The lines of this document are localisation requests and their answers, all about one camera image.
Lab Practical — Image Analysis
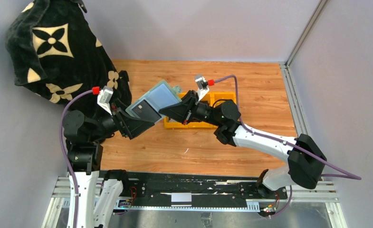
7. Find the dark VIP chip card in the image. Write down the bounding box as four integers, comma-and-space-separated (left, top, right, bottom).
131, 100, 162, 122

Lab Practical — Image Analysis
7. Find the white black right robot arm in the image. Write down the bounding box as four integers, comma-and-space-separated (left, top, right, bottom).
159, 91, 326, 192

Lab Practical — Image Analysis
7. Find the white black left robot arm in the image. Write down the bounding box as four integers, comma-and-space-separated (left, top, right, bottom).
62, 108, 154, 228

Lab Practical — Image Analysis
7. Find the yellow left plastic bin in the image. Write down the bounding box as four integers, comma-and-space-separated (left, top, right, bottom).
163, 92, 191, 130

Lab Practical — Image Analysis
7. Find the yellow middle plastic bin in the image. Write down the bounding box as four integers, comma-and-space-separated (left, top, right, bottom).
187, 92, 214, 129

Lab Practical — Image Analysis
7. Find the black cream floral blanket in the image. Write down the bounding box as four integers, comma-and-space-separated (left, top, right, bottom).
6, 0, 132, 119

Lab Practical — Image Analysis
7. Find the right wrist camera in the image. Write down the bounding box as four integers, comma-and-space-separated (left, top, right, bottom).
194, 74, 210, 101

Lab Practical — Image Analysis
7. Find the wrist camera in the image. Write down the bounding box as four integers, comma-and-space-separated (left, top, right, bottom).
194, 74, 210, 101
97, 86, 114, 115

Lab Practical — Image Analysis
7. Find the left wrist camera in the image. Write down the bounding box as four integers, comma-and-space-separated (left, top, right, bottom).
97, 86, 114, 115

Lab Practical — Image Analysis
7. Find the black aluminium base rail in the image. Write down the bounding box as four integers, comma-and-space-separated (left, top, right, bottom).
52, 169, 340, 218

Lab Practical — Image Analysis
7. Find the aluminium corner frame post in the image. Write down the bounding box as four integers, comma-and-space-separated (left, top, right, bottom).
279, 0, 329, 135

